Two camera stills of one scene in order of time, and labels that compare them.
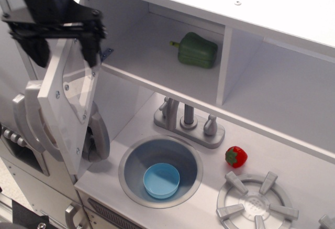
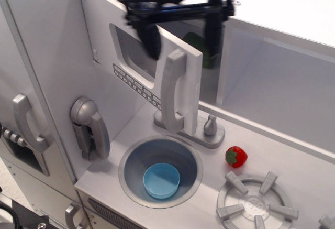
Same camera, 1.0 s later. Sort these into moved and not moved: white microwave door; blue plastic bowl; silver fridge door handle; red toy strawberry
Moved: white microwave door
Not moved: red toy strawberry; silver fridge door handle; blue plastic bowl
